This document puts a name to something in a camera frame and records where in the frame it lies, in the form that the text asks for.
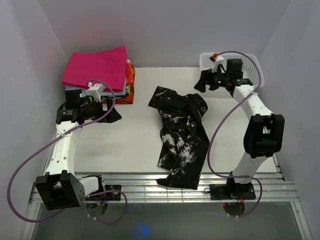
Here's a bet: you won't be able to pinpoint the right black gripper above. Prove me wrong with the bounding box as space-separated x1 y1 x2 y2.
194 66 231 93

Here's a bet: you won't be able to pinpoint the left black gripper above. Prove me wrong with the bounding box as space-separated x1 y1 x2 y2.
80 98 122 124

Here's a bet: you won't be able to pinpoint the black white patterned trousers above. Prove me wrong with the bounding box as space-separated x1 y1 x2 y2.
148 86 210 190

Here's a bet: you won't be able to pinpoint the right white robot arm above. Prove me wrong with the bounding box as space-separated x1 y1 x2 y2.
194 58 285 200

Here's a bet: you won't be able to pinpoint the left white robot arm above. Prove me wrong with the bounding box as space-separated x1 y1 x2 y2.
35 83 122 210

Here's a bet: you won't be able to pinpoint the folded light blue cloth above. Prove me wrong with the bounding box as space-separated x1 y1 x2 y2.
65 85 126 98

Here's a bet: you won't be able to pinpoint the folded pink cloth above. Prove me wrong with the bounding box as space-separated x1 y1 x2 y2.
61 45 127 92

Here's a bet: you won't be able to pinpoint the folded orange patterned cloth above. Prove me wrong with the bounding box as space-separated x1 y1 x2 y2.
115 59 136 105

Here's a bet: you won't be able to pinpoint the white plastic basket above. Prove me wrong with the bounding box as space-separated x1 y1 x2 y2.
199 52 265 88

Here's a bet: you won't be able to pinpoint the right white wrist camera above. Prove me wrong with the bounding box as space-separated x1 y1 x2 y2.
209 53 225 73

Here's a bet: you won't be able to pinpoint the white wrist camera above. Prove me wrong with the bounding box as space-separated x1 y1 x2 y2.
209 53 225 73
87 83 105 102

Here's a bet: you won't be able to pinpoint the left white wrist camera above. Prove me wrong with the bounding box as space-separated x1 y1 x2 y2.
87 83 105 102

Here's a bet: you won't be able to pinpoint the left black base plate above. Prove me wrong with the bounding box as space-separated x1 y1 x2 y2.
85 184 122 202

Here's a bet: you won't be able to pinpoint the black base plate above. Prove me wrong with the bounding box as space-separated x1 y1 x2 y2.
209 183 256 200
85 184 122 202

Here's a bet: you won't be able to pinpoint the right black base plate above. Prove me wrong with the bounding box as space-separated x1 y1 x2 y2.
209 183 256 200

